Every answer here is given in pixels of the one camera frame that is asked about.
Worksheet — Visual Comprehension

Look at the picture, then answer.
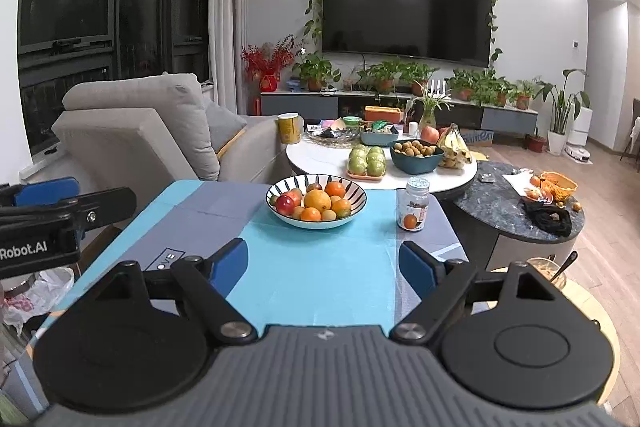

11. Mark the orange basket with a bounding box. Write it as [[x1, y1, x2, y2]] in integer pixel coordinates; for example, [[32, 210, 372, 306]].
[[530, 171, 578, 202]]

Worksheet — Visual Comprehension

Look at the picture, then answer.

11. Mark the round dark marble table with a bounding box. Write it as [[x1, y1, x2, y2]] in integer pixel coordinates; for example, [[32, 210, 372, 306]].
[[452, 161, 587, 260]]

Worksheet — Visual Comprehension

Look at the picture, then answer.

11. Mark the white curtain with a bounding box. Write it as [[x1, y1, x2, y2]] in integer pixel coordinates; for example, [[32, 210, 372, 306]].
[[207, 0, 251, 118]]

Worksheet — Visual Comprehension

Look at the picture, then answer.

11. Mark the grey cushion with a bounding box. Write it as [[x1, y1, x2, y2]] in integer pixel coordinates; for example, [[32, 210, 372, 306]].
[[205, 99, 248, 152]]

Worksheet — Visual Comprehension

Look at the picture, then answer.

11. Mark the black bag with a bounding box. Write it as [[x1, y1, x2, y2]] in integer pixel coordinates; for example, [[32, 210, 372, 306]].
[[522, 199, 572, 238]]

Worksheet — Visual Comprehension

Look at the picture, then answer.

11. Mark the teal rectangular dish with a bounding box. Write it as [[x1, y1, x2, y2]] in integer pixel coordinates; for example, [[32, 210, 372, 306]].
[[360, 127, 407, 146]]

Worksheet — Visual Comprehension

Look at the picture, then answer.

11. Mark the tall plant in white pot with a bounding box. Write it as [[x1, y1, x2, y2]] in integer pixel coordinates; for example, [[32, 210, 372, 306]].
[[535, 68, 591, 156]]

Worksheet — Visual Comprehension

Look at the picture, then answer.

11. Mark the round white coffee table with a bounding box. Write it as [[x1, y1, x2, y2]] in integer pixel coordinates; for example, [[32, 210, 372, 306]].
[[286, 132, 478, 194]]

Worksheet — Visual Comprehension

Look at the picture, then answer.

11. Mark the blue grey printed tablecloth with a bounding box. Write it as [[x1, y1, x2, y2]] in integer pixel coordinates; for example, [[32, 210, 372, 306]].
[[15, 179, 463, 408]]

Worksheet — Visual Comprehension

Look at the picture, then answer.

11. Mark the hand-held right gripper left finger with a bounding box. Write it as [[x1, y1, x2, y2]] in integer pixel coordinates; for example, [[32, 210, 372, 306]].
[[95, 237, 258, 344]]

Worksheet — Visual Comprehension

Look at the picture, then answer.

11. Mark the glass plate with snacks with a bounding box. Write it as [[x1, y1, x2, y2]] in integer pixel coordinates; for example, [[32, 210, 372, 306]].
[[305, 124, 362, 150]]

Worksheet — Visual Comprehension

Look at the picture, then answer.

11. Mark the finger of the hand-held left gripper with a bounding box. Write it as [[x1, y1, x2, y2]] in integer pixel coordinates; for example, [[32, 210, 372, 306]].
[[0, 177, 81, 208], [0, 187, 137, 234]]

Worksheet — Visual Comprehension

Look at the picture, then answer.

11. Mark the large yellow orange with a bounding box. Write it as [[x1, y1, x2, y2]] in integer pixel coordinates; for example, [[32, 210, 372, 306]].
[[304, 189, 333, 212]]

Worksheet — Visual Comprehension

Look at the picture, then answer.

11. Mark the yellow tin can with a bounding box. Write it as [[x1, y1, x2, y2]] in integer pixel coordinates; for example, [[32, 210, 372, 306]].
[[277, 112, 304, 145]]

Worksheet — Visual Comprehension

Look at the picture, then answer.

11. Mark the dark blue bowl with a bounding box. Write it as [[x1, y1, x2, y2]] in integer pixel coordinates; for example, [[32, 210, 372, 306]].
[[390, 139, 445, 174]]

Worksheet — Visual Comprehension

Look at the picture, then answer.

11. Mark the clear jar with white lid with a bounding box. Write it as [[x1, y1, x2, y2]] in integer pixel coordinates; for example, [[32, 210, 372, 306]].
[[396, 177, 431, 233]]

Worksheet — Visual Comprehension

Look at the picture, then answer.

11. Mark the potted green plant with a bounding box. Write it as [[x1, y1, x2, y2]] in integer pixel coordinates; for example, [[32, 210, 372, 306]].
[[292, 54, 341, 92], [507, 79, 543, 110], [402, 62, 441, 98], [357, 59, 408, 95], [446, 69, 506, 105]]

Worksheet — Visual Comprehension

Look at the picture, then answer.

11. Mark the orange box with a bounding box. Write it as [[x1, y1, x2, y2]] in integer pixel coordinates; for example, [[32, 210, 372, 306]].
[[364, 105, 405, 122]]

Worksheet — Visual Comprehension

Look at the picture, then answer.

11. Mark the beige sofa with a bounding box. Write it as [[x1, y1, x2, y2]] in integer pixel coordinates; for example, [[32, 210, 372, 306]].
[[51, 73, 293, 228]]

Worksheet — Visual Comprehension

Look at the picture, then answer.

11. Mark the glass cup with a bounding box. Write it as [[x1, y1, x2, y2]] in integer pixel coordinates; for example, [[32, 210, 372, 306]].
[[526, 257, 568, 290]]

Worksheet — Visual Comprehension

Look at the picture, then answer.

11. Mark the wall television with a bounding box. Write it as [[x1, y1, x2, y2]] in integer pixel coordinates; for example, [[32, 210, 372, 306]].
[[322, 0, 493, 68]]

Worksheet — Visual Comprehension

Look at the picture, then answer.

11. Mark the pile of longans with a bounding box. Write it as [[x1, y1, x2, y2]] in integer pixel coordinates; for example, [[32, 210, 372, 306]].
[[394, 140, 438, 156]]

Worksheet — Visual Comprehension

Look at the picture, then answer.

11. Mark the grass plant in glass vase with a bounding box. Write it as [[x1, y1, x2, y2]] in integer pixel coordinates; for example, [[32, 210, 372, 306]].
[[412, 82, 453, 130]]

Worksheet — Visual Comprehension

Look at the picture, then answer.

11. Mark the cardboard box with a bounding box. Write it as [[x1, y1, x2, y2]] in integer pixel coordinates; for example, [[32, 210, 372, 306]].
[[457, 129, 496, 146]]

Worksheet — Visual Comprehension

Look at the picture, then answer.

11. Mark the black striped white bowl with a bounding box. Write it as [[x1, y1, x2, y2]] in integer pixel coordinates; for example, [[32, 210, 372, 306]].
[[266, 174, 367, 229]]

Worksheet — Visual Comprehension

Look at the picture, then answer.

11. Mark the group of green apples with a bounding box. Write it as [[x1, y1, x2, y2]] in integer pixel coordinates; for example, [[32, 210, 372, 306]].
[[348, 145, 387, 176]]

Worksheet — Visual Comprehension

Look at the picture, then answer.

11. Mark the white paper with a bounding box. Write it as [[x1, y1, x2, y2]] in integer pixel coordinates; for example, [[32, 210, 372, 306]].
[[501, 172, 536, 198]]

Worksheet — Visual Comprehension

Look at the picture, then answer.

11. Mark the bunch of bananas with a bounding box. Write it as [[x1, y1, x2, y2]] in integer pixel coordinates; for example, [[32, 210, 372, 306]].
[[436, 123, 473, 165]]

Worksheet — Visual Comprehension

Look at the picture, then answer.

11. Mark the red berry plant in vase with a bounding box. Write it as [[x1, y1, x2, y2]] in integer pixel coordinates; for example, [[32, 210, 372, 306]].
[[241, 36, 297, 94]]

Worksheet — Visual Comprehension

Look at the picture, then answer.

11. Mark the metal spoon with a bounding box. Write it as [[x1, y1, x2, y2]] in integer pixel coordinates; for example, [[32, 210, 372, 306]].
[[550, 251, 578, 283]]

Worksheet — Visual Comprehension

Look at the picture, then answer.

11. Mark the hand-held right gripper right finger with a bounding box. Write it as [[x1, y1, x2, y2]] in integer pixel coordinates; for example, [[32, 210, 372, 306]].
[[389, 241, 554, 343]]

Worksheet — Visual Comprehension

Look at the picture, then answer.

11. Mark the white plastic bag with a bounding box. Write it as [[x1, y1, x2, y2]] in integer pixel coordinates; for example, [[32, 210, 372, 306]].
[[0, 267, 76, 335]]

